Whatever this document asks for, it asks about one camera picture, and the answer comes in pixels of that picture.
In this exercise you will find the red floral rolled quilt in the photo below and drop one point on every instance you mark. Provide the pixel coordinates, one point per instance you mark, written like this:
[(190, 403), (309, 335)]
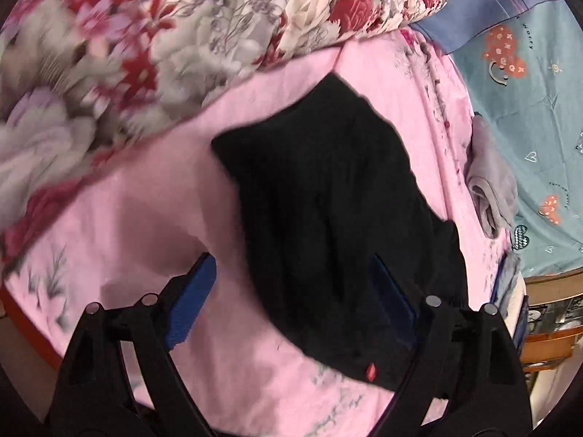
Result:
[(82, 79)]

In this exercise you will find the teal heart-print sheet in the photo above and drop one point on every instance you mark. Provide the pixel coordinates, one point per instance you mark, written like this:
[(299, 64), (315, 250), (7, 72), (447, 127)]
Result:
[(524, 77)]

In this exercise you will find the grey-blue pants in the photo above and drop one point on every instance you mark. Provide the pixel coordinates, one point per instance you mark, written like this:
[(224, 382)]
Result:
[(505, 282)]

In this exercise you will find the wooden display cabinet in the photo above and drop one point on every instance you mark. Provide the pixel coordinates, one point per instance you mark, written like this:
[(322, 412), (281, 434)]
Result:
[(554, 320)]

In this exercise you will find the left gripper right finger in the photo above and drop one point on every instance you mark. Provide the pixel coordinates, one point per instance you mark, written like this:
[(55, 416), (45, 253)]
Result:
[(464, 378)]

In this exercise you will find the pink floral bed sheet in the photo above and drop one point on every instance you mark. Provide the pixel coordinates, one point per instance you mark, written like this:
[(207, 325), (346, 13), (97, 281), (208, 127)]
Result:
[(165, 203)]

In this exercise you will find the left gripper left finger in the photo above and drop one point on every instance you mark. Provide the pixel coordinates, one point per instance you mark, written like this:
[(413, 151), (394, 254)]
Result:
[(117, 377)]

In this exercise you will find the black pants with smiley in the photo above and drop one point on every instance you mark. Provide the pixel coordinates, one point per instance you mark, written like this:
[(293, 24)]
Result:
[(341, 245)]

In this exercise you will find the folded light grey pants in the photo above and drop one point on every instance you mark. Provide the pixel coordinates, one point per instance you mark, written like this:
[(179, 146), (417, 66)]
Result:
[(490, 181)]

